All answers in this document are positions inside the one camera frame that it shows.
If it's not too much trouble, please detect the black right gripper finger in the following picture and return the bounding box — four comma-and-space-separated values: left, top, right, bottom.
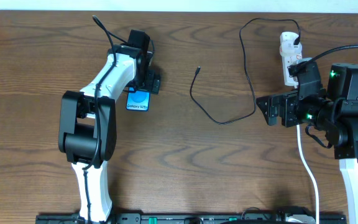
256, 95, 280, 109
266, 107, 279, 126

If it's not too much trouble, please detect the blue screen Galaxy smartphone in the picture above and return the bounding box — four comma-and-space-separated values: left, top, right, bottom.
126, 87, 150, 111

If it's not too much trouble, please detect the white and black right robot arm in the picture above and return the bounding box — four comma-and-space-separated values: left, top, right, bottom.
256, 62, 358, 223

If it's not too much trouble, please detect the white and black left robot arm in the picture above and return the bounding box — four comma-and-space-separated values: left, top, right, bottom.
58, 45, 160, 223

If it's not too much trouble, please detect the white USB charger plug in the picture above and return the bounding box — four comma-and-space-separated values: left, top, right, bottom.
280, 32, 302, 57

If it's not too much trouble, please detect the white power strip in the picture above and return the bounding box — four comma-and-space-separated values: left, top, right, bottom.
280, 46, 304, 87

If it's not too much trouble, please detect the white power strip cord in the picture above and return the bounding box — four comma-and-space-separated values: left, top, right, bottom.
293, 84, 320, 224

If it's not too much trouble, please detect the black USB charging cable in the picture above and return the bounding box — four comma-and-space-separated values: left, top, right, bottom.
190, 17, 301, 126

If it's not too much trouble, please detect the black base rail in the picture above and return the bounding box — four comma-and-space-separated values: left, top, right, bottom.
35, 211, 347, 224

